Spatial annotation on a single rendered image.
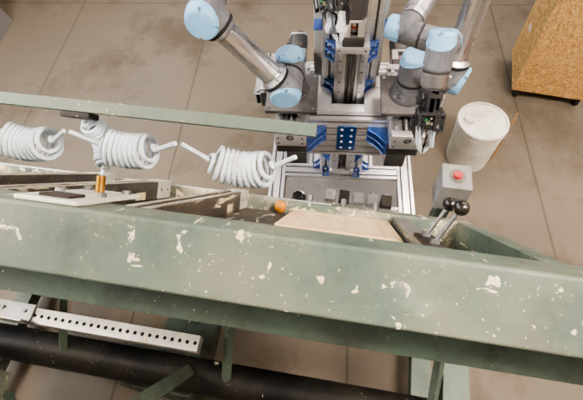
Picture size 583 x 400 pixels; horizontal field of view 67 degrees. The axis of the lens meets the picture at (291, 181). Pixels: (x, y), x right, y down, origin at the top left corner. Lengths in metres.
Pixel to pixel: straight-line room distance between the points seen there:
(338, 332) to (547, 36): 2.71
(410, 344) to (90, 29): 3.98
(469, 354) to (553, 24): 2.59
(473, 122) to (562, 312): 2.28
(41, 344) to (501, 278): 1.77
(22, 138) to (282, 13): 3.39
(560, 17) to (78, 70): 3.45
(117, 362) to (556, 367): 1.48
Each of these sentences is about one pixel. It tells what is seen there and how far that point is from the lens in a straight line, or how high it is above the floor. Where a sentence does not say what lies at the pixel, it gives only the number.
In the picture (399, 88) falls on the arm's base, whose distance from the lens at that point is 1.91.
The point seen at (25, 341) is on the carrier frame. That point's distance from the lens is 2.10.
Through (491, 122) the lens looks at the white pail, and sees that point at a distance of 2.92.
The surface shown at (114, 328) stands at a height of 1.02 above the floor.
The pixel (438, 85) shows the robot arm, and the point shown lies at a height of 1.57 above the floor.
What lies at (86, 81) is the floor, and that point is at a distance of 3.93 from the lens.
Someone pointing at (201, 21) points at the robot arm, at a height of 1.55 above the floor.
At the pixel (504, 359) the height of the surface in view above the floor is 1.65.
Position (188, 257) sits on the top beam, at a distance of 0.62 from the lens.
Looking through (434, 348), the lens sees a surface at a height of 1.65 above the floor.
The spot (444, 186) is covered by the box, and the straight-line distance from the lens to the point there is 1.87.
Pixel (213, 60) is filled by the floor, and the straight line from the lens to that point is 3.74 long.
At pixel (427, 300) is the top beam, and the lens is 0.60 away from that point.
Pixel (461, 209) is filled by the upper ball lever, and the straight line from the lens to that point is 1.10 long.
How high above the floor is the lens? 2.46
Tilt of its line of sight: 58 degrees down
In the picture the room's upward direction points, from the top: 5 degrees counter-clockwise
